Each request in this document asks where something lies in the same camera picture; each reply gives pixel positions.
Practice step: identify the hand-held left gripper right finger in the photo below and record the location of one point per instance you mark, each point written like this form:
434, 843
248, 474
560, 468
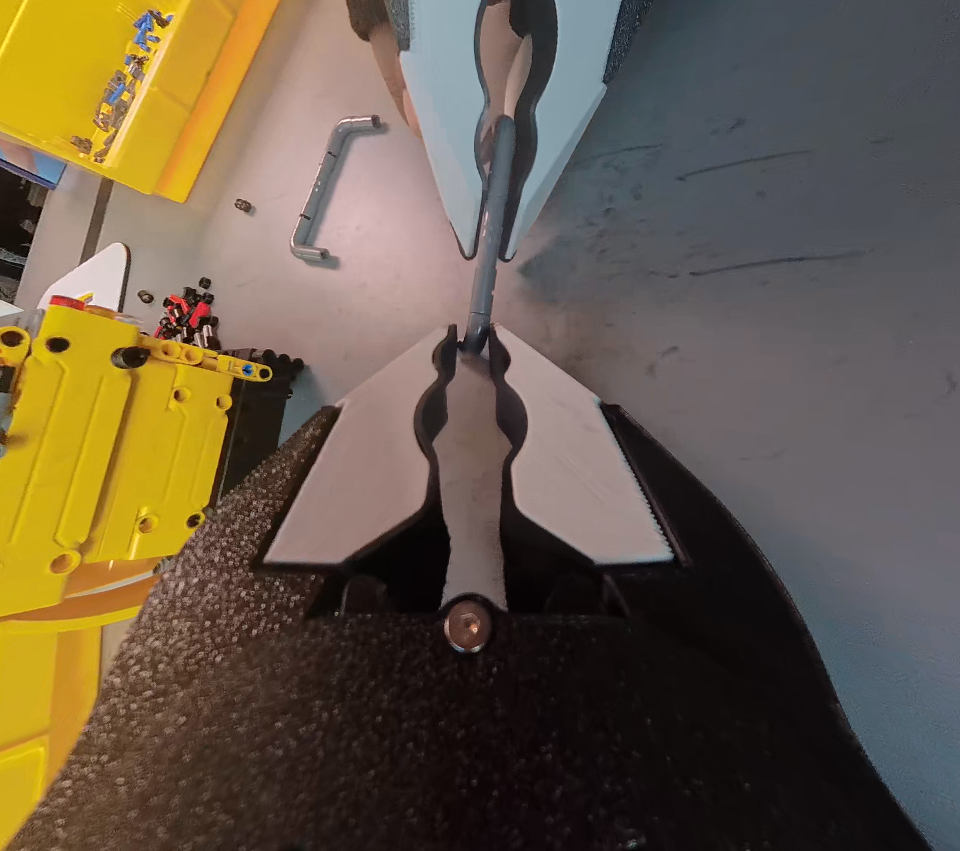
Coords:
585, 483

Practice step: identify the yellow lego robot model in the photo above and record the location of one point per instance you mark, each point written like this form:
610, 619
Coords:
90, 453

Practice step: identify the pile of black red pins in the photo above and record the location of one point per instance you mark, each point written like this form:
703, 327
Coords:
184, 315

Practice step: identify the heap of grey blue parts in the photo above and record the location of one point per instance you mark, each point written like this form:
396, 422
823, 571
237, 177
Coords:
120, 93

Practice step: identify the person's right hand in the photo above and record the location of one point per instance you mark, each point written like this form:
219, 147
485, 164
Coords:
394, 78

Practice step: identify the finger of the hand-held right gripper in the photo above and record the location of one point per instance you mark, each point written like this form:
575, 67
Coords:
585, 41
442, 41

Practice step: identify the grey bent lego tube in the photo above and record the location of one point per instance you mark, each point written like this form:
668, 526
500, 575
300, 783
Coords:
495, 206
322, 183

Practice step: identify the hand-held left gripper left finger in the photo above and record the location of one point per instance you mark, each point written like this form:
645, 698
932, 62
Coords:
352, 483

